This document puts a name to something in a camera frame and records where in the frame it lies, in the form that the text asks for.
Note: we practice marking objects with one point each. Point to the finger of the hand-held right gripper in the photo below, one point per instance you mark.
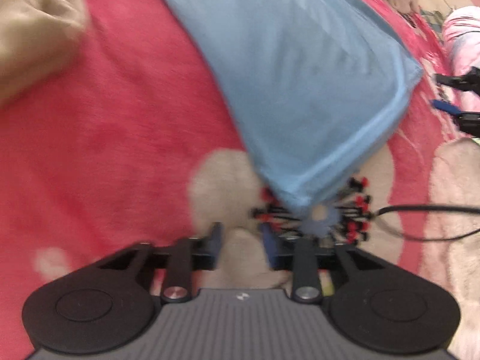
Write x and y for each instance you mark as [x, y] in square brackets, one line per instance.
[446, 107]
[461, 80]

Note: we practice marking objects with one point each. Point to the beige folded garment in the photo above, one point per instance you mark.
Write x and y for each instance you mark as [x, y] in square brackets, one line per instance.
[33, 26]

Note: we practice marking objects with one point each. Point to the light blue t-shirt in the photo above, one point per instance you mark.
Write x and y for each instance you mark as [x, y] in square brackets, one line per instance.
[300, 82]

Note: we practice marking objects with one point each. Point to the pink floral blanket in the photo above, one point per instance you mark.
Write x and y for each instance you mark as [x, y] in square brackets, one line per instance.
[112, 120]

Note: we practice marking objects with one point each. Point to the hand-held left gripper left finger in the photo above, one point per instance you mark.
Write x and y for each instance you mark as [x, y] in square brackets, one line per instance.
[215, 247]

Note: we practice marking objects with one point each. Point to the blue plaid cloth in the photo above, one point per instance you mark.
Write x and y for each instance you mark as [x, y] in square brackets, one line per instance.
[433, 17]

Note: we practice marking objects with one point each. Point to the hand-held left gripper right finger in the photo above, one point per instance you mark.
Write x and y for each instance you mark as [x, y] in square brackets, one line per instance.
[268, 247]

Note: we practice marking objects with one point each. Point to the person's pink floral pajamas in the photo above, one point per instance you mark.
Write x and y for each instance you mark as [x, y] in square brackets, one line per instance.
[463, 33]

